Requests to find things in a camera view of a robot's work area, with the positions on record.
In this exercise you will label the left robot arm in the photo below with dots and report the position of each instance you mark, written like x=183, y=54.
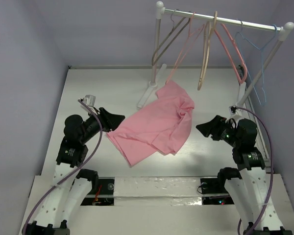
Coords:
x=54, y=212

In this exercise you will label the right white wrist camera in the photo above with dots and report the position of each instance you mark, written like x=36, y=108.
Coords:
x=235, y=113

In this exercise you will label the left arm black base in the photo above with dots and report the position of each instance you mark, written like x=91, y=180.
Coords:
x=103, y=195

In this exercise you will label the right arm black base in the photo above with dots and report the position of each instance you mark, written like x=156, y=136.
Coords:
x=212, y=193

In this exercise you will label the beige wooden hanger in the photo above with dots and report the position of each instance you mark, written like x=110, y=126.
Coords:
x=208, y=32

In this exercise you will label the white clothes rack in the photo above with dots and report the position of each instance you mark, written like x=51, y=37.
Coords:
x=161, y=47

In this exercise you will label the pink t shirt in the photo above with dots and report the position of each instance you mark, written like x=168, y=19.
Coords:
x=162, y=126

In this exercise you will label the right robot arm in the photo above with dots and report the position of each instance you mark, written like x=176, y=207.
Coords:
x=246, y=184

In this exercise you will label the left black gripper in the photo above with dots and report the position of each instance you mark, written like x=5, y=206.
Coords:
x=110, y=121

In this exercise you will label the blue wire hanger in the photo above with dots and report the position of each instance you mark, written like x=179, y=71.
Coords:
x=253, y=62

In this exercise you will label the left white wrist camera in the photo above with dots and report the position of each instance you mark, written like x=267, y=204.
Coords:
x=87, y=103

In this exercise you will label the thin pink hanger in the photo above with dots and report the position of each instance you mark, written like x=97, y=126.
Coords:
x=189, y=43

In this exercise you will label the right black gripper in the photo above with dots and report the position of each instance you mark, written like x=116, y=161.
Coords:
x=218, y=128

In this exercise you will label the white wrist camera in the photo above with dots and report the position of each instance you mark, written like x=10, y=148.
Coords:
x=235, y=113
x=87, y=103

